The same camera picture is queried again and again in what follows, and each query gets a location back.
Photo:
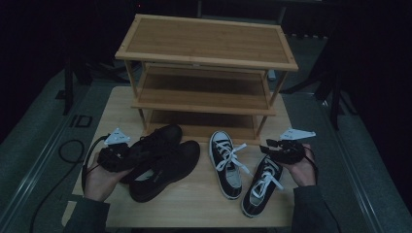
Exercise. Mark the black metal stand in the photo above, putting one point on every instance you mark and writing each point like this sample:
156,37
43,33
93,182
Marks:
68,90
335,106

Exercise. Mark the person's right hand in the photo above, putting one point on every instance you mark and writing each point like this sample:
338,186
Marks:
304,174

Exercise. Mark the black leather shoe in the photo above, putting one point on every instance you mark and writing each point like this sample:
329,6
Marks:
181,158
168,134

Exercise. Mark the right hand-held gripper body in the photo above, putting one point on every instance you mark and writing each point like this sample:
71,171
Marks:
291,150

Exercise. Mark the person's left hand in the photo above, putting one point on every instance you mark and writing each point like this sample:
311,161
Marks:
100,184

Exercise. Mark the small white object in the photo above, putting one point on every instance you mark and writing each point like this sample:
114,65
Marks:
271,75

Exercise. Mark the wooden shoe rack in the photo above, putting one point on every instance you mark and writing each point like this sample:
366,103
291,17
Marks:
207,42

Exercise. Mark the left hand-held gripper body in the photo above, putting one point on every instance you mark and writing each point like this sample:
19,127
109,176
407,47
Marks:
111,158

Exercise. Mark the black white canvas sneaker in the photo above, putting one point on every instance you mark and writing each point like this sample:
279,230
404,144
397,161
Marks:
222,137
259,197

